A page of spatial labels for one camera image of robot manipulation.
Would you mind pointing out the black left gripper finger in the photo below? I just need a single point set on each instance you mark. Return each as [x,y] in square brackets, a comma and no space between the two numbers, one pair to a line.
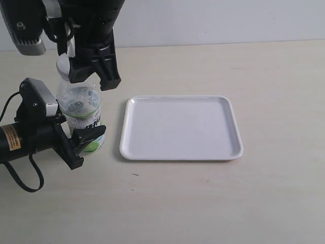
[86,140]
[59,114]

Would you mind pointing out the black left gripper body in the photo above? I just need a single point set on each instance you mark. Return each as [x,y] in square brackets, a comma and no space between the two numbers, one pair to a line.
[40,132]

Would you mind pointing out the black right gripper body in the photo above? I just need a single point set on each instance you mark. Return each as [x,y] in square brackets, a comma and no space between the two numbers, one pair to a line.
[93,36]

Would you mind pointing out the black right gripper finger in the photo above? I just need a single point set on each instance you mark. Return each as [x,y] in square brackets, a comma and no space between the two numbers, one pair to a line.
[79,70]

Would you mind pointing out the white bottle cap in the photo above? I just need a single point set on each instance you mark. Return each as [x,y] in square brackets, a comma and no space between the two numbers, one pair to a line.
[63,66]

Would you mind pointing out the clear plastic drink bottle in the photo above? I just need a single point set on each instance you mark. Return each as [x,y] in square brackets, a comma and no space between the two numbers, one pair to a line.
[80,103]

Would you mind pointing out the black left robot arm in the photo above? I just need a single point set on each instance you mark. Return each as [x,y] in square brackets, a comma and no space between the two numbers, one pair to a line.
[12,143]

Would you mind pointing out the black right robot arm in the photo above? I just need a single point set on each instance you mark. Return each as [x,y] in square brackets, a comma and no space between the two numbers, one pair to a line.
[90,5]

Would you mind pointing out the white rectangular plastic tray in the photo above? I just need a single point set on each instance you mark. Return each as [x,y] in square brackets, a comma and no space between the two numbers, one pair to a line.
[180,128]

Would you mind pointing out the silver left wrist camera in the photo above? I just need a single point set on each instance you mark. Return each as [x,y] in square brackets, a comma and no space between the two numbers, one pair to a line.
[47,98]

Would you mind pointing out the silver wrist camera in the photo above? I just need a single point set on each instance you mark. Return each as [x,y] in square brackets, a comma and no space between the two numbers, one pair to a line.
[24,22]
[47,98]

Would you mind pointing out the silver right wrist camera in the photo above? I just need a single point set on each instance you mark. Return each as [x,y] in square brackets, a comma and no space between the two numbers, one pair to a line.
[24,22]

